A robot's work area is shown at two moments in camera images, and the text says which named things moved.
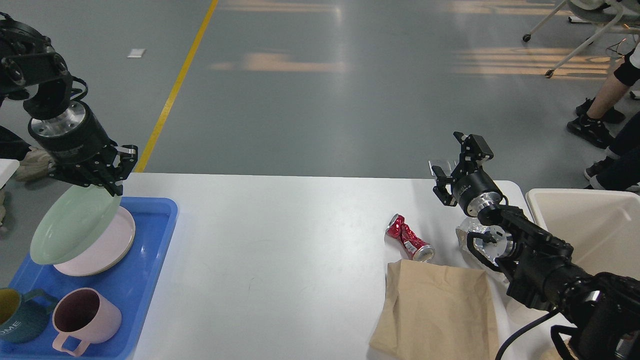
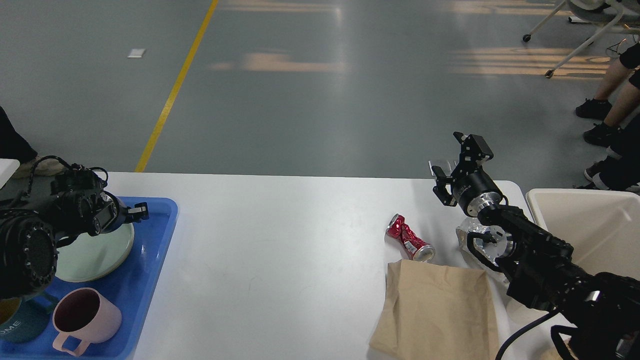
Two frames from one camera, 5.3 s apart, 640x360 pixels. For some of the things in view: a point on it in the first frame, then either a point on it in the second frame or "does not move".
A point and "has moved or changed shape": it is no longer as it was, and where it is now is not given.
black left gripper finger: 126,157 to 139,212
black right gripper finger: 440,189 does not move
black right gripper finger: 475,150 does not move
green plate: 75,220 has moved or changed shape
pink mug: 86,315 does not move
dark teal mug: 22,321 does not move
